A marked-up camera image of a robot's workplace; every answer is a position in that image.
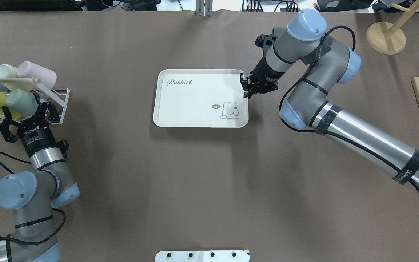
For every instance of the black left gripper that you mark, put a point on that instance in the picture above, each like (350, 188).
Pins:
(38, 138)

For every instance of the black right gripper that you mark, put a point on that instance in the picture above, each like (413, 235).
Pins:
(266, 72)

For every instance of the green cup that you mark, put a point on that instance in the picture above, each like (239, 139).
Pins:
(22, 102)

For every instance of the white wire cup rack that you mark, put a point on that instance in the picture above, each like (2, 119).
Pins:
(58, 95)

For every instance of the cream rabbit tray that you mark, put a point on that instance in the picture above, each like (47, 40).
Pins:
(200, 98)

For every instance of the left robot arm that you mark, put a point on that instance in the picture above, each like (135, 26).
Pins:
(34, 196)

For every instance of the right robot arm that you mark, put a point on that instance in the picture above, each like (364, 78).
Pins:
(307, 107)

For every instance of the pink cup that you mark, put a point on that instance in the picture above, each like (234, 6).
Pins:
(28, 69)

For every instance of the cream cup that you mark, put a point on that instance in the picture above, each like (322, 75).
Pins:
(10, 72)

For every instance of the wooden mug tree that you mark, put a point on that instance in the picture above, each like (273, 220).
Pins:
(388, 38)

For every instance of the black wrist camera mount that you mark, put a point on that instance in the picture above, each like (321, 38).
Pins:
(63, 145)

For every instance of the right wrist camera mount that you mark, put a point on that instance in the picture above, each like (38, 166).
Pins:
(266, 41)

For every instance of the aluminium frame post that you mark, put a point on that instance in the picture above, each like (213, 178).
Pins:
(204, 8)

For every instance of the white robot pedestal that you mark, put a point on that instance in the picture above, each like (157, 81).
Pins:
(203, 256)

